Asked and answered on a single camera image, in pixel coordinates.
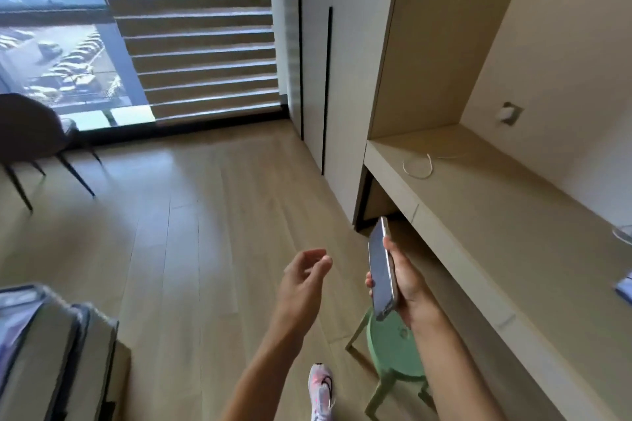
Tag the striped window blind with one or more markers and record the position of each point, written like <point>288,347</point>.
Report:
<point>197,26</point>

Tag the person's right forearm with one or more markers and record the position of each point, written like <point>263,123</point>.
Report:
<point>454,371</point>

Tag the person's right hand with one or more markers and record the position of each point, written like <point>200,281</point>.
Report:
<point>412,292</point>

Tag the blue and white packet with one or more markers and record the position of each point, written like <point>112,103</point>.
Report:
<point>625,287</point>

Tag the pink and white sneaker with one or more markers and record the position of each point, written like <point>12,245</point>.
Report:
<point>321,393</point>

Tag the person's left forearm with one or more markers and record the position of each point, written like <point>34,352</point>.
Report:
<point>266,376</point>

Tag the silver smartphone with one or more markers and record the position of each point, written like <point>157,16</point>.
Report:
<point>381,272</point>

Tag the person's right thumb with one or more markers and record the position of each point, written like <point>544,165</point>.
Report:
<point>390,250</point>

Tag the light wood built-in desk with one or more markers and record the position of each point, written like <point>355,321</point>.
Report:
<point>493,218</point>

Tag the person's left thumb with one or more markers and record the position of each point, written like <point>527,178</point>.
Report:
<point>326,270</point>

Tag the grey hard-shell suitcase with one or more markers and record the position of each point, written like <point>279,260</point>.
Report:
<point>44,351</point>

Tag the dark upholstered chair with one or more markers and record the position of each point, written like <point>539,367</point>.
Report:
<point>29,132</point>

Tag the white charger plug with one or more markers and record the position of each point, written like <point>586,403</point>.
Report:
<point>507,113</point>

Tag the person's left hand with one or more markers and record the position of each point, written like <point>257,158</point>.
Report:
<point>296,295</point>

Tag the glass window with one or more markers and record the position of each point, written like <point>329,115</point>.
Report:
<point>54,31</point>

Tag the green round stool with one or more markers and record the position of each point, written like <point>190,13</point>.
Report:
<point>395,344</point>

